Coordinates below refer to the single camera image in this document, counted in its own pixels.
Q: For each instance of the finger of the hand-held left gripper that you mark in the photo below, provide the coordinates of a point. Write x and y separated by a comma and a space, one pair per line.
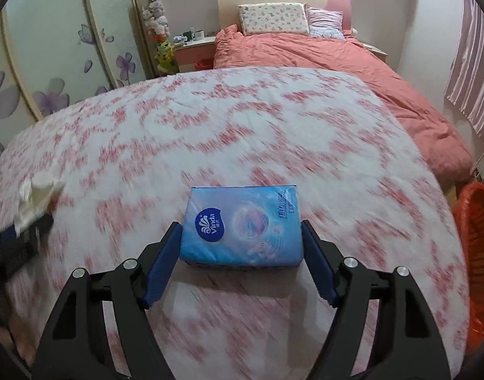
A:
26, 241

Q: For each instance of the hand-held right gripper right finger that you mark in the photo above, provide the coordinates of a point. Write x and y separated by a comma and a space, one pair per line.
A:
319, 267

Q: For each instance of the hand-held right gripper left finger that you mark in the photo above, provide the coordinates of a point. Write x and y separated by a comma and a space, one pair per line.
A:
161, 267

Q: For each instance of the white tissue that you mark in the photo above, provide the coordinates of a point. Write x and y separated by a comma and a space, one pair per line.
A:
38, 194

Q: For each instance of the blue tissue pack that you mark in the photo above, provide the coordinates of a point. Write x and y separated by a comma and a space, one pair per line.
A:
234, 225

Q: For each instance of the red plastic basket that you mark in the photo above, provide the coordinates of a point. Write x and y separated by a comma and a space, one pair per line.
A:
477, 245

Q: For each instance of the pink floral tablecloth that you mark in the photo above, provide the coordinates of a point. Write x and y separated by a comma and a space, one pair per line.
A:
226, 126

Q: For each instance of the floral sliding door wardrobe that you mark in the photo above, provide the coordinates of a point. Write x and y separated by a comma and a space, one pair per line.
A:
48, 47

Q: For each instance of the red duvet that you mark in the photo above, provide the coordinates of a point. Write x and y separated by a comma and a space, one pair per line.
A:
345, 59

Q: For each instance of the yellow green plush toy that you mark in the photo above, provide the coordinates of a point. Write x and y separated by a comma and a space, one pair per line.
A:
165, 53

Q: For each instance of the pink white nightstand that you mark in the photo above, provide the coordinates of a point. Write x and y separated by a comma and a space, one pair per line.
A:
374, 50
190, 53

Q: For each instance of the pink striped pillow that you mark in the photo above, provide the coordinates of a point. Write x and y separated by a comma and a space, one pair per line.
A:
325, 21

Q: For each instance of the white floral pillow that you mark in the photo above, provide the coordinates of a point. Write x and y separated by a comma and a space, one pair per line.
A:
273, 19

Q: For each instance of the pink striped curtain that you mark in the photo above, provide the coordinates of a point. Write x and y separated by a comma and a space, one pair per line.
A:
473, 67

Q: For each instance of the stack of plush toys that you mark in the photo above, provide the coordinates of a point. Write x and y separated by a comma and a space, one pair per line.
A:
155, 12

